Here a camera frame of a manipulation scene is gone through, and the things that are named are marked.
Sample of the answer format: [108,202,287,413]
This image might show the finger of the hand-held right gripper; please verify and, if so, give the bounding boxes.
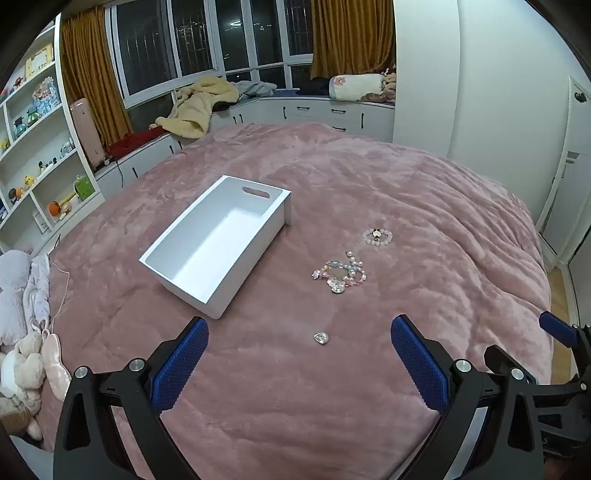
[539,311,591,365]
[484,345,539,385]

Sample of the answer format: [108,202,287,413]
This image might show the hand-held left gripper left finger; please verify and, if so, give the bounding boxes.
[52,316,209,480]

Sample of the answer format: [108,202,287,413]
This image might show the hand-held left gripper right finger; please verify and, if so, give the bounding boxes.
[390,315,546,480]

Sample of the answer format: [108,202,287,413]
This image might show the pastel bead necklace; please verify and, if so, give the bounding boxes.
[310,250,369,295]

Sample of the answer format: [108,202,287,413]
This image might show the white storage box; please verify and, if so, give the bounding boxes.
[139,174,293,320]

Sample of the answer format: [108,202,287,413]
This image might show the white bead bracelet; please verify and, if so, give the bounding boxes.
[361,227,394,247]

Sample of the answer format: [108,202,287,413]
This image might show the pink plush mask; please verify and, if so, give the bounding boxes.
[41,329,73,400]

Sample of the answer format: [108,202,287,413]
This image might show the white door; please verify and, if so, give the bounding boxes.
[536,76,591,274]

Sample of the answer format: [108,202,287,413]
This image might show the beige teddy bear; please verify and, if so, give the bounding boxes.
[0,331,48,440]

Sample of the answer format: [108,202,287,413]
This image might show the orange round toy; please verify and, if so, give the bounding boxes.
[48,191,77,219]

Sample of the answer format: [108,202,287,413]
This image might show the pink plush blanket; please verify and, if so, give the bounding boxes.
[34,121,555,480]

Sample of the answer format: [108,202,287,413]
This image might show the red cloth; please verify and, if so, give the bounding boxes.
[105,127,168,160]

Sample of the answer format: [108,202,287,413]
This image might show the pink tower heater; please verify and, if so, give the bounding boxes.
[69,97,110,169]

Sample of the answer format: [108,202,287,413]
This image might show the white bookshelf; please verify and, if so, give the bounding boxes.
[0,13,105,241]

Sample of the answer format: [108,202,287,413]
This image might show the yellow fleece blanket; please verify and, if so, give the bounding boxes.
[148,76,241,139]

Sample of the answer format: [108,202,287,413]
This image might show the rolled floral blanket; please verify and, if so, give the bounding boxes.
[329,73,386,100]

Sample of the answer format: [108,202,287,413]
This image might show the grey cloth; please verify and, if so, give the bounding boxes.
[235,79,279,99]

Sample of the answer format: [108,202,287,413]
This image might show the teal glass jar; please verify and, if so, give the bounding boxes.
[11,108,40,140]

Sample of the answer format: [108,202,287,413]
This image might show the black cloth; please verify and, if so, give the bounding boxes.
[297,76,334,98]

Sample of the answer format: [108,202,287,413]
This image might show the blue flower bouquet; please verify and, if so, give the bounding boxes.
[30,78,64,114]

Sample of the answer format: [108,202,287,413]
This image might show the mustard curtain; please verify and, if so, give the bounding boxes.
[310,0,397,80]
[60,7,134,149]

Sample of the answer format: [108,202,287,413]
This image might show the large bay window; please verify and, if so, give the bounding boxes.
[104,0,319,110]

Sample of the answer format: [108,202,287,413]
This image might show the white cable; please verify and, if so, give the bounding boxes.
[47,251,73,334]

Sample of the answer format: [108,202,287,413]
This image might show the cream picture frame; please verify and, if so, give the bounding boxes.
[25,44,56,77]

